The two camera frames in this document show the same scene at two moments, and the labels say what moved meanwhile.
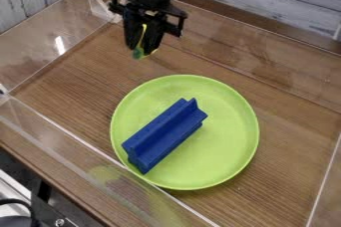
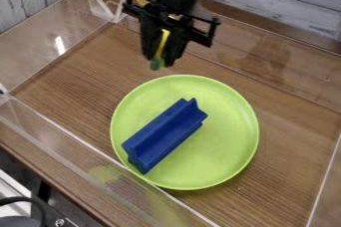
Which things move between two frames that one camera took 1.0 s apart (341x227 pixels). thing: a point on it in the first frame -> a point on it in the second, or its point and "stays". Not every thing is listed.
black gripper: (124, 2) -> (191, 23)
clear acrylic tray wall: (56, 182) stays
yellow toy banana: (139, 53) -> (157, 63)
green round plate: (218, 149) stays
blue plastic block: (161, 134) stays
